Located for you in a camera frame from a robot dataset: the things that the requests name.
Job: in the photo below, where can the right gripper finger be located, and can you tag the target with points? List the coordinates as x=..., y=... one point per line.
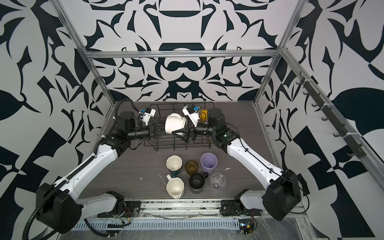
x=185, y=129
x=183, y=135

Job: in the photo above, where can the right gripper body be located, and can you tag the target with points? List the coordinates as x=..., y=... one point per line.
x=193, y=130

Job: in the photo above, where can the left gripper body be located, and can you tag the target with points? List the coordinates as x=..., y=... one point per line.
x=152, y=133

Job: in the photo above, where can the yellow ceramic mug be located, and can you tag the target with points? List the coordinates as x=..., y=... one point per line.
x=203, y=115

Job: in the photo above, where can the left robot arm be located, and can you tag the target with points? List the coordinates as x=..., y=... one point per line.
x=59, y=205

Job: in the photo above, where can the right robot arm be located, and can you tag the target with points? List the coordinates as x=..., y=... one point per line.
x=281, y=188

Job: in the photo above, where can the cream faceted cup teal base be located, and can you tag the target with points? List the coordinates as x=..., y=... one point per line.
x=174, y=164

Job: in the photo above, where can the amber glass cup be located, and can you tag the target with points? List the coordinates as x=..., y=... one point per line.
x=191, y=167

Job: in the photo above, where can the lilac plastic cup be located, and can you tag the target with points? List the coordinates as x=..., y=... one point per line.
x=208, y=162

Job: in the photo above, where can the black mug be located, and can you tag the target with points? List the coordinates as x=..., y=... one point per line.
x=197, y=182

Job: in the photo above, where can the cream ceramic mug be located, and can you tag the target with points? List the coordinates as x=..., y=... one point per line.
x=175, y=187

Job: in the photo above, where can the clear glass cup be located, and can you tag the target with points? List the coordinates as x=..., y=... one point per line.
x=218, y=181

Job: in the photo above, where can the small circuit board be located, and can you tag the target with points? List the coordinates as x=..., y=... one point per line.
x=247, y=226

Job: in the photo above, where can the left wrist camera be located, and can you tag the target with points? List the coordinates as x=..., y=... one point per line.
x=146, y=114

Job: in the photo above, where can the black wire dish rack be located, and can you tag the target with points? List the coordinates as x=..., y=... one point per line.
x=166, y=141

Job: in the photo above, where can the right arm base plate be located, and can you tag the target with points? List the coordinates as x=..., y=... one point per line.
x=236, y=208

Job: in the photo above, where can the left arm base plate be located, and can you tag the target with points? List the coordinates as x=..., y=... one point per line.
x=124, y=209

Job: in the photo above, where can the white slotted cable duct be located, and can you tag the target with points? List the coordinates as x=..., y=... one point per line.
x=167, y=224

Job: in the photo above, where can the grey wall hook rail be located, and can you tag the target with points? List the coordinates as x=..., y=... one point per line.
x=333, y=115

